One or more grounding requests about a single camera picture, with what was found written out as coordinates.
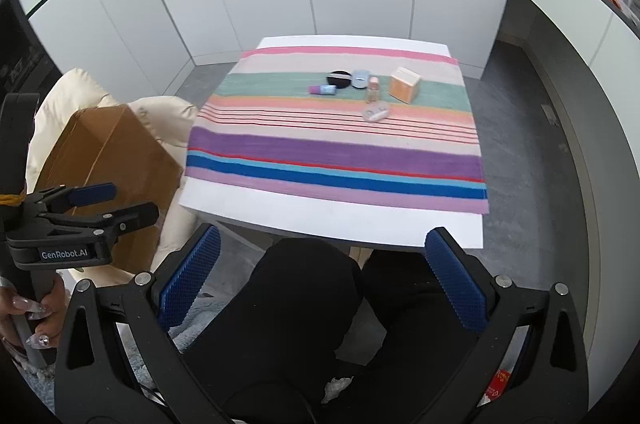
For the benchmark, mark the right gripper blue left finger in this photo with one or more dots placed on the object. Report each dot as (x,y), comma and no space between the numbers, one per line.
(182,274)

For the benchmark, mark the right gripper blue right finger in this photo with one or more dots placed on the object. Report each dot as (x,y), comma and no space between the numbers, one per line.
(464,294)

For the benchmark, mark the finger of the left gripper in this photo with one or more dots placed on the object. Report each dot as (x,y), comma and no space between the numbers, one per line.
(64,199)
(110,226)

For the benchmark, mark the clear round lid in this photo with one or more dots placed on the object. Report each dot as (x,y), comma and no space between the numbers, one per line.
(376,112)

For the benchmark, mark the peach cosmetic carton box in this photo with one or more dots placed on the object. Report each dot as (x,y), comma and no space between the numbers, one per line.
(404,85)

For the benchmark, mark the clear bottle pink cap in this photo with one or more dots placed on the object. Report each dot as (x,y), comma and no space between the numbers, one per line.
(373,90)

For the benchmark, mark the purple blue small tube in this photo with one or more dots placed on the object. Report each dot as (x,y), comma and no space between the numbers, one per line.
(327,89)

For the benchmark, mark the left hand painted nails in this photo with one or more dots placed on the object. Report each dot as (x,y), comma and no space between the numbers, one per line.
(48,315)

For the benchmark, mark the brown cardboard box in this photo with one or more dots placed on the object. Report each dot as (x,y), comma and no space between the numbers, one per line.
(110,145)

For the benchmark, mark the person's black trousers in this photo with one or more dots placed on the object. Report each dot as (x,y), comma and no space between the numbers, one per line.
(268,355)

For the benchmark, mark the striped colourful cloth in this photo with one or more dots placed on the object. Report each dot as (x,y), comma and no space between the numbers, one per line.
(262,130)

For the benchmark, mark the black round puff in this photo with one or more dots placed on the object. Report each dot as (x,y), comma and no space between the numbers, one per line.
(339,78)

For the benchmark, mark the white curved counter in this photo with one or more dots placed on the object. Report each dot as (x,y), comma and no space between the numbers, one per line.
(588,58)

